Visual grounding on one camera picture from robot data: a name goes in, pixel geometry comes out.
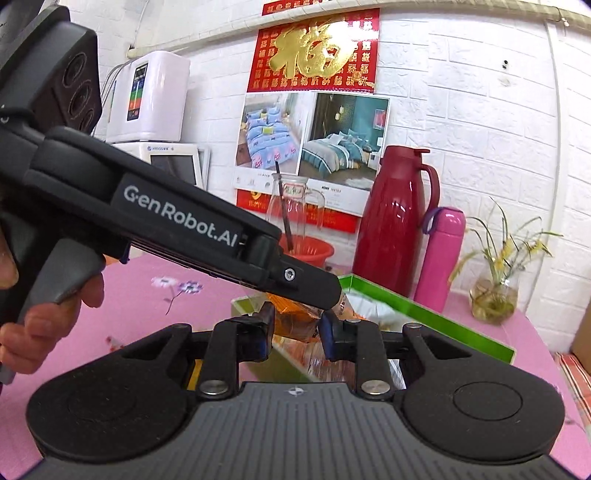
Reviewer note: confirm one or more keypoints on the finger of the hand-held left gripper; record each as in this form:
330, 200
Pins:
304, 284

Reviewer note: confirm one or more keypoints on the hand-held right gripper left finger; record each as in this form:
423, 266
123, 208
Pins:
265, 332

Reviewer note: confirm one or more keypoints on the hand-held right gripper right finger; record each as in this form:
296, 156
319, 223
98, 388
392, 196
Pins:
327, 339

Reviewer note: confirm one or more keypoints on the orange translucent snack packet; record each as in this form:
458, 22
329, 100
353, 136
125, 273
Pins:
295, 323

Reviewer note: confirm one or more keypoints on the green cardboard box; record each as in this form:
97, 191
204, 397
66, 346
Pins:
461, 337

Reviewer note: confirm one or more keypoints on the person's left hand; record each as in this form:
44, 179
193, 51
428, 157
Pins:
41, 332

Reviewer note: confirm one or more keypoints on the red plastic basin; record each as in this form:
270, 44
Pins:
314, 251

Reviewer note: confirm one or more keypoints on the clear plastic snack packet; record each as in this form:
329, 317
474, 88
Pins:
369, 309

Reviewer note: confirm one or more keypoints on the white monitor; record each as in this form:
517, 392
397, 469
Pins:
180, 161

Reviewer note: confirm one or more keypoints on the glass pitcher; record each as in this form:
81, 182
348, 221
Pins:
302, 207

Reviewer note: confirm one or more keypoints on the dark stirring stick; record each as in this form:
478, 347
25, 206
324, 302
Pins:
284, 207

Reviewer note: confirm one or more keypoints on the red thermos jug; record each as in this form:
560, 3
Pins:
392, 221

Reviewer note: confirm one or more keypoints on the white water purifier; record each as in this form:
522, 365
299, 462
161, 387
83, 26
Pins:
147, 92

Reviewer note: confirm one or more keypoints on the pink bottle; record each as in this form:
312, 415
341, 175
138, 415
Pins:
438, 258

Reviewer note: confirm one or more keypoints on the glass vase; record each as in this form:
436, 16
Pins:
494, 300

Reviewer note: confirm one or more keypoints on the yellow flower plant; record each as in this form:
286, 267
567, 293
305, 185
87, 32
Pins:
503, 242

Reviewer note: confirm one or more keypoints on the red striped cloth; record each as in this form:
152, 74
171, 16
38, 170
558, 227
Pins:
575, 381

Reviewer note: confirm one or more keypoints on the large cardboard box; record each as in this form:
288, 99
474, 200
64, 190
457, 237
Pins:
582, 337

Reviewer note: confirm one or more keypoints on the wall calendar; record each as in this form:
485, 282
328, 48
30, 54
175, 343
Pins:
314, 115

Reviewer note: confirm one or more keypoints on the red wall banner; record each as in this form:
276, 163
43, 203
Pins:
304, 5

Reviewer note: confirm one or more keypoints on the white wall pipe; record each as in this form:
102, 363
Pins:
552, 92

